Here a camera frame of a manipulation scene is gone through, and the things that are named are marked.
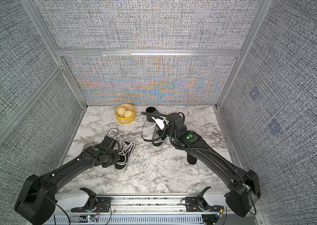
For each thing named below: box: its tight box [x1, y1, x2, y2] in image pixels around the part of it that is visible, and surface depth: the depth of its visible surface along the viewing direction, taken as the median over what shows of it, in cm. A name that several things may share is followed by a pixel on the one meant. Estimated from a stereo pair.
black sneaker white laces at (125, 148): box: [114, 140, 137, 173], surface depth 85 cm
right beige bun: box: [123, 109, 134, 118], surface depth 109 cm
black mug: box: [145, 106, 157, 122], surface depth 108 cm
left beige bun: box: [116, 105, 127, 116], surface depth 112 cm
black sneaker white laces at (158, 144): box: [151, 125, 166, 150], surface depth 93 cm
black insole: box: [187, 153, 197, 165], surface depth 90 cm
